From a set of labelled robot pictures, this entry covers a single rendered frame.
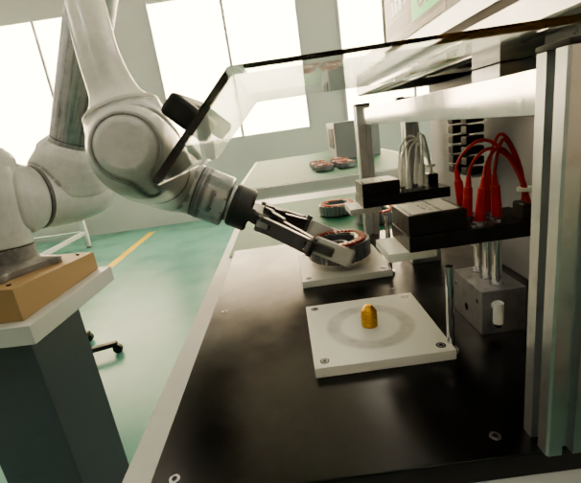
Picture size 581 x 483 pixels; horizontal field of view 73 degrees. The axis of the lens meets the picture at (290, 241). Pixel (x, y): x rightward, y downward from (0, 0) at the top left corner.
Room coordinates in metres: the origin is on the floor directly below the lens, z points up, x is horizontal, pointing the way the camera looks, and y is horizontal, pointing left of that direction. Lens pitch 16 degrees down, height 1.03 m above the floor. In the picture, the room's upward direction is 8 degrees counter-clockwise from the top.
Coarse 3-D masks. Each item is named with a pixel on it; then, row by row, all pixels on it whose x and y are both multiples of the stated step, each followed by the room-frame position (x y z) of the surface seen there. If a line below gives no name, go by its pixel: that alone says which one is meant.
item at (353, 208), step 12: (360, 180) 0.68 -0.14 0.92; (372, 180) 0.66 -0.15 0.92; (384, 180) 0.65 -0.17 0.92; (396, 180) 0.64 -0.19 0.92; (360, 192) 0.65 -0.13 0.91; (372, 192) 0.64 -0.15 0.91; (384, 192) 0.64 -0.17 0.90; (396, 192) 0.64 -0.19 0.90; (408, 192) 0.64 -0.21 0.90; (420, 192) 0.64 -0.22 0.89; (432, 192) 0.63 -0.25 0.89; (444, 192) 0.63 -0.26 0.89; (348, 204) 0.69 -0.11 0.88; (360, 204) 0.66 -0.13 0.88; (372, 204) 0.64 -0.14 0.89; (384, 204) 0.64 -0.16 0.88
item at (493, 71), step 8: (496, 64) 0.42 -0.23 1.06; (504, 64) 0.41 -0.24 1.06; (512, 64) 0.41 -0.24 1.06; (520, 64) 0.41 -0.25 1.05; (528, 64) 0.41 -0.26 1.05; (472, 72) 0.47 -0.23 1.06; (480, 72) 0.45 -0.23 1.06; (488, 72) 0.44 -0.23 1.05; (496, 72) 0.42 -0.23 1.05; (504, 72) 0.41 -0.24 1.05; (512, 72) 0.41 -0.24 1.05; (472, 80) 0.47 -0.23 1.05; (480, 80) 0.45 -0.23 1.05
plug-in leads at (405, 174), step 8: (408, 136) 0.69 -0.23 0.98; (424, 136) 0.67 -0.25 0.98; (416, 144) 0.69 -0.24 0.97; (424, 144) 0.69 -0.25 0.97; (400, 152) 0.70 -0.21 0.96; (408, 152) 0.65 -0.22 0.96; (416, 152) 0.69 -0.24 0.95; (424, 152) 0.68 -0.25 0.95; (400, 160) 0.70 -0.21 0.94; (408, 160) 0.65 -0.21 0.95; (416, 160) 0.68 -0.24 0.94; (400, 168) 0.67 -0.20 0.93; (408, 168) 0.65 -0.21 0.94; (416, 168) 0.68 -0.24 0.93; (424, 168) 0.65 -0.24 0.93; (400, 176) 0.67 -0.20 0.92; (408, 176) 0.65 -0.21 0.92; (416, 176) 0.68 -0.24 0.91; (424, 176) 0.65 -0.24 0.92; (432, 176) 0.68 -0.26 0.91; (400, 184) 0.67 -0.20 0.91; (408, 184) 0.65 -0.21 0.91; (416, 184) 0.68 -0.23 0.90; (424, 184) 0.65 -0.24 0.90
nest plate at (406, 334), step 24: (312, 312) 0.48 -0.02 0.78; (336, 312) 0.47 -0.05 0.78; (384, 312) 0.45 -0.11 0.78; (408, 312) 0.45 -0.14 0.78; (312, 336) 0.42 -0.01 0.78; (336, 336) 0.41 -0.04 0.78; (360, 336) 0.41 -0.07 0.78; (384, 336) 0.40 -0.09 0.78; (408, 336) 0.39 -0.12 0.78; (432, 336) 0.38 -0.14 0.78; (336, 360) 0.37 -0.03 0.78; (360, 360) 0.36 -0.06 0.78; (384, 360) 0.36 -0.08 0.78; (408, 360) 0.35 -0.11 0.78; (432, 360) 0.35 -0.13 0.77
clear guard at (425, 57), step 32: (480, 32) 0.24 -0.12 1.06; (512, 32) 0.24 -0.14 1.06; (544, 32) 0.25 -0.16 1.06; (576, 32) 0.27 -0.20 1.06; (256, 64) 0.24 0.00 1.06; (288, 64) 0.24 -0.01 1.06; (320, 64) 0.25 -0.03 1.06; (352, 64) 0.27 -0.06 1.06; (384, 64) 0.29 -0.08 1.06; (416, 64) 0.32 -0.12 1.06; (448, 64) 0.36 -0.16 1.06; (480, 64) 0.41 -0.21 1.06; (224, 96) 0.26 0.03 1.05; (256, 96) 0.40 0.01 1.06; (288, 96) 0.46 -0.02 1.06; (192, 128) 0.24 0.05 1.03; (224, 128) 0.36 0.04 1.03; (192, 160) 0.30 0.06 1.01
